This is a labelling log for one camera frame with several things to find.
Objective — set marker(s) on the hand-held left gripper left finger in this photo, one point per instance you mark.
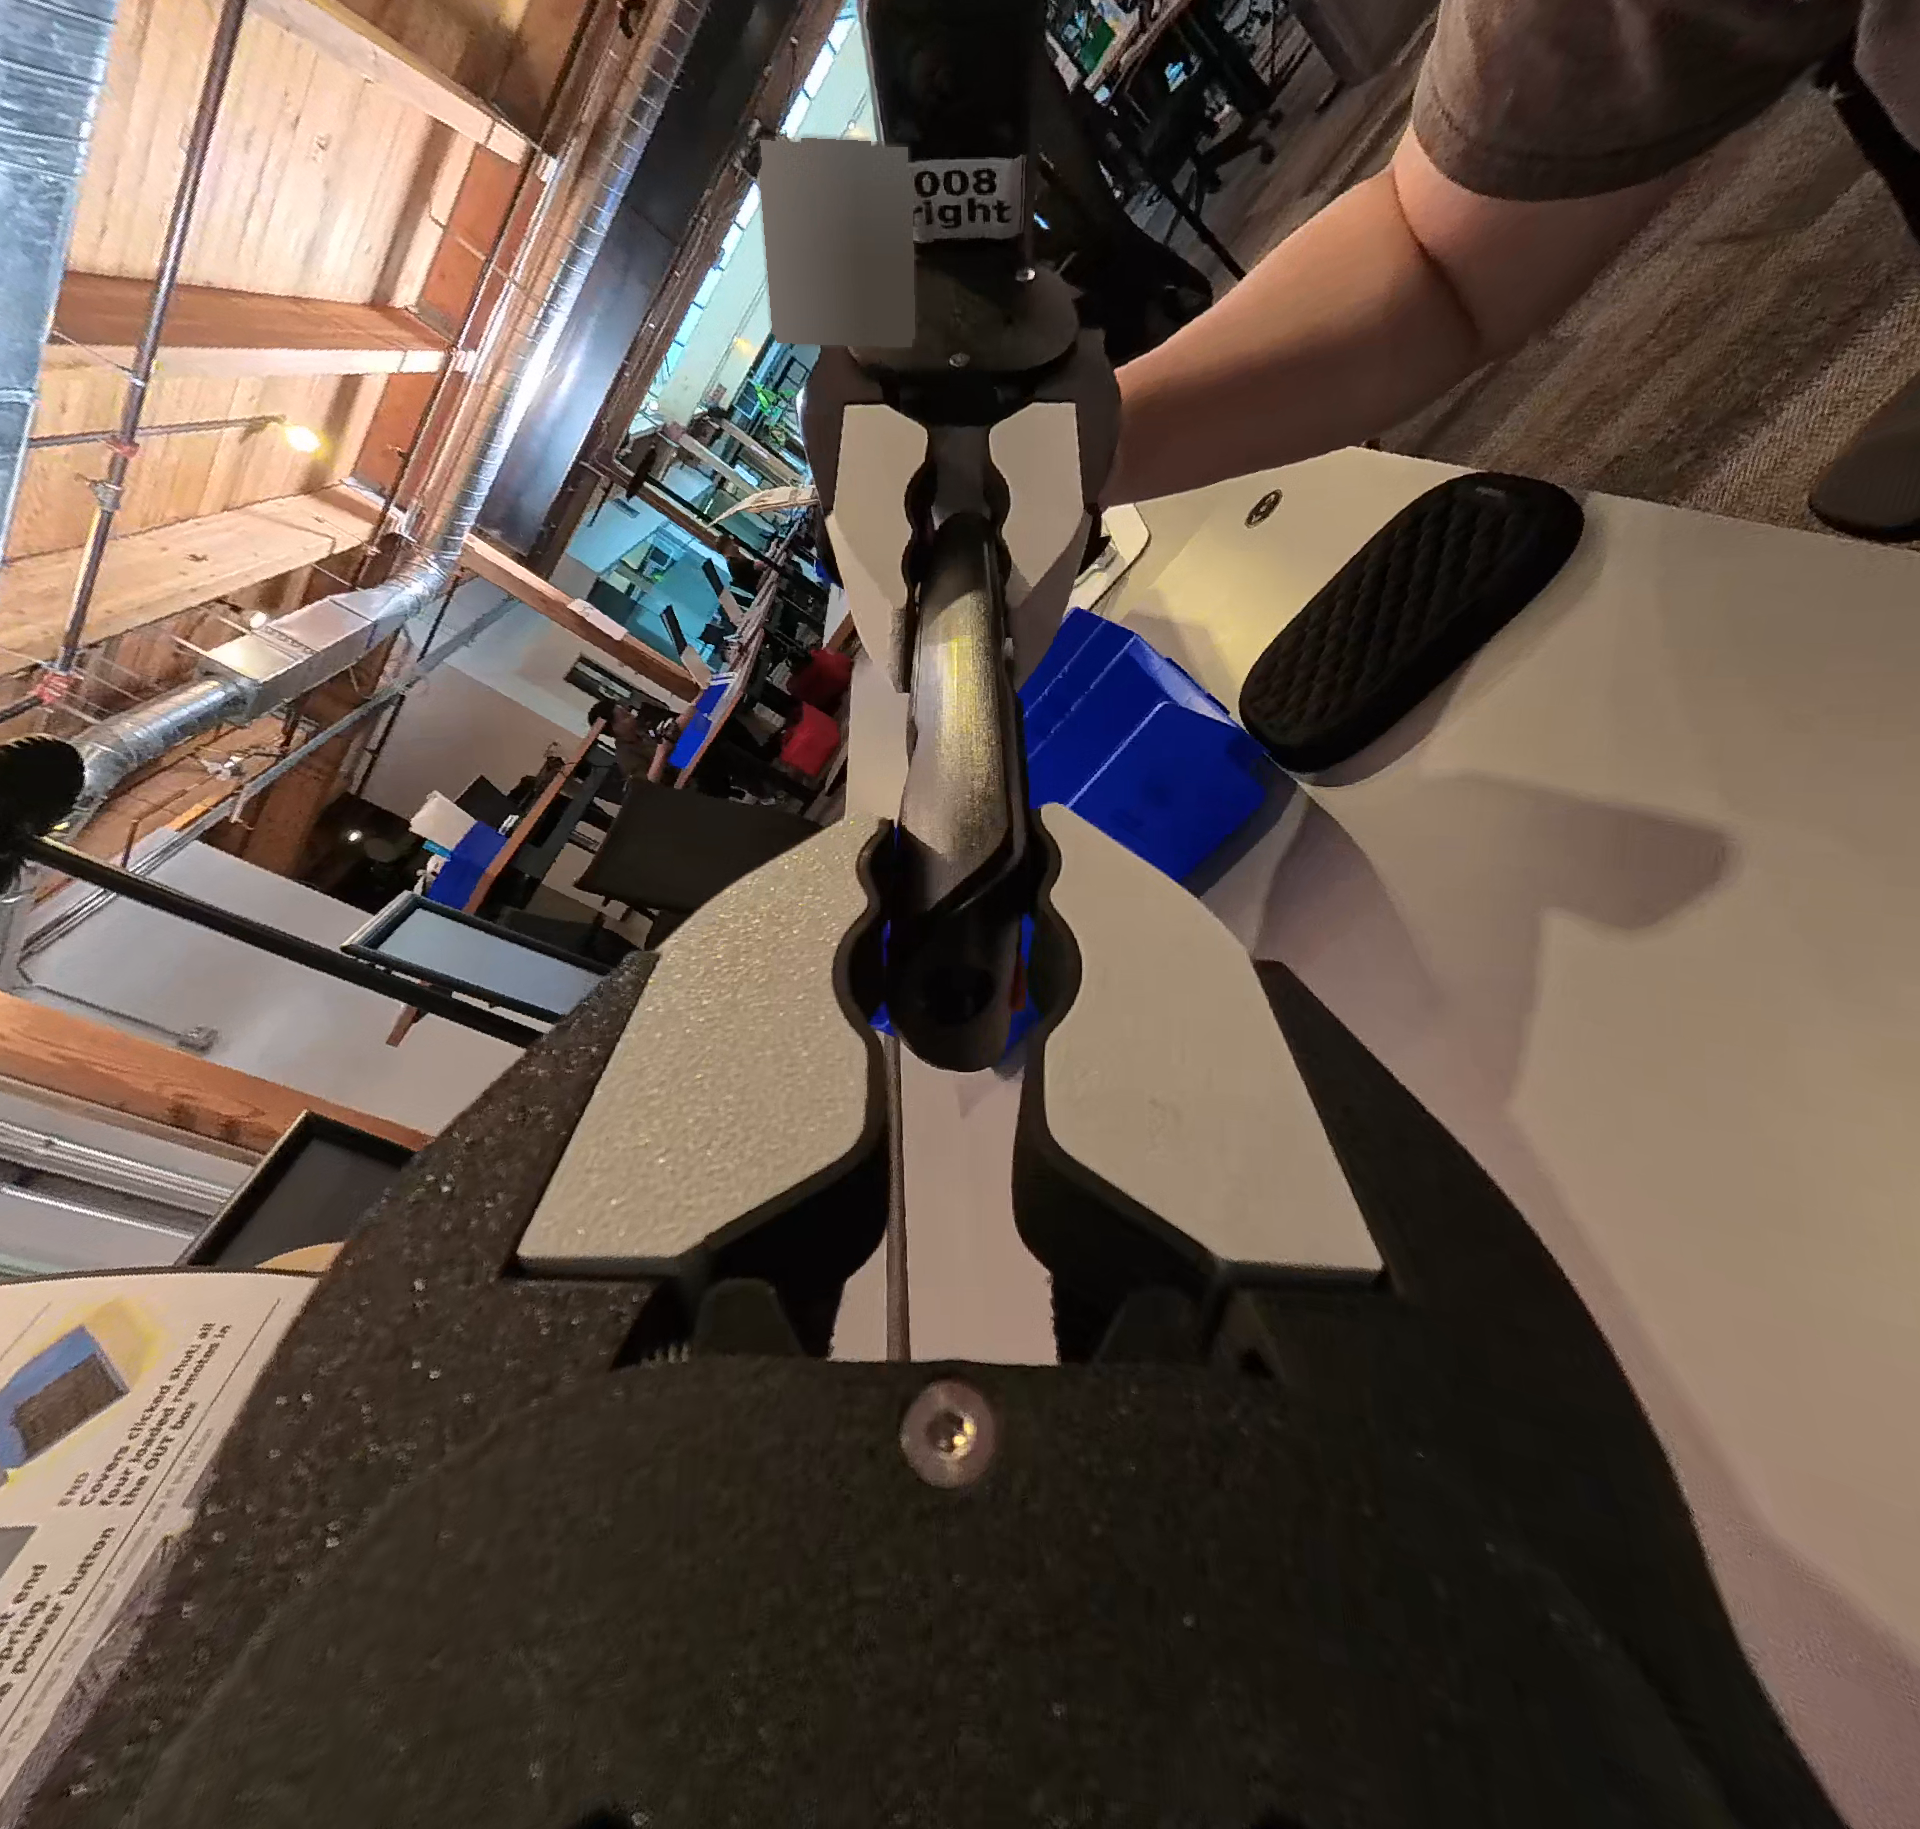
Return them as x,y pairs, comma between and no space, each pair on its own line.
705,1077

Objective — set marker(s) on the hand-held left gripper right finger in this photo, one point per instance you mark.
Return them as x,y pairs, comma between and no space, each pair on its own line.
1200,1107

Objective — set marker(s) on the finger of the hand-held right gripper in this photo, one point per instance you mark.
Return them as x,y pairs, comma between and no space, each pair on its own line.
879,511
1042,511

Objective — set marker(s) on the black remote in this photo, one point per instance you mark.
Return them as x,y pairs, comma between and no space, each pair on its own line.
960,750

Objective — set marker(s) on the blue plastic bin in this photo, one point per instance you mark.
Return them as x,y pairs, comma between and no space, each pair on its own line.
1142,764

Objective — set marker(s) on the metal folding stand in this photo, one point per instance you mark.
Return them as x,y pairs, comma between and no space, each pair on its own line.
1119,546

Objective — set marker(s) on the red bag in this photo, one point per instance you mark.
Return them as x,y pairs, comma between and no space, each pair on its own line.
810,742
819,681

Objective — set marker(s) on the black office chair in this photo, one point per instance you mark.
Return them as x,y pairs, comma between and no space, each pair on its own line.
675,845

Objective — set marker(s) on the blue storage bin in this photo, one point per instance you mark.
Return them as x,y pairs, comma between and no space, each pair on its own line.
698,711
481,860

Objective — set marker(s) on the black wrist rest pad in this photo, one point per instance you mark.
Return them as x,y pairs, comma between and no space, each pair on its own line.
1404,620

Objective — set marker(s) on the dark framed panel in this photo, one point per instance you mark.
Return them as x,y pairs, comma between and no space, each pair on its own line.
308,1191

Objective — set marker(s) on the person's grey-brown t-shirt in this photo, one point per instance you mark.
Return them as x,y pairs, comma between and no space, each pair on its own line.
1621,43

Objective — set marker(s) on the printed instruction sheet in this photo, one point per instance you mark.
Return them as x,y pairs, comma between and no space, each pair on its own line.
105,1424

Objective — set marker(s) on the grey office chair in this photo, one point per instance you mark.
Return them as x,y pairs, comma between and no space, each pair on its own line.
1874,472

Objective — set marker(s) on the grey screen black frame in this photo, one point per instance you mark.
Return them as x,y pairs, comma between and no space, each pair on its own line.
481,960

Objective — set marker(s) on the silver ventilation duct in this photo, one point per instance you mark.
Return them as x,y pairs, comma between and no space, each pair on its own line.
301,636

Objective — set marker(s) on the large silver duct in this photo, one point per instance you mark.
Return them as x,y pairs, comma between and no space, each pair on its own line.
47,59

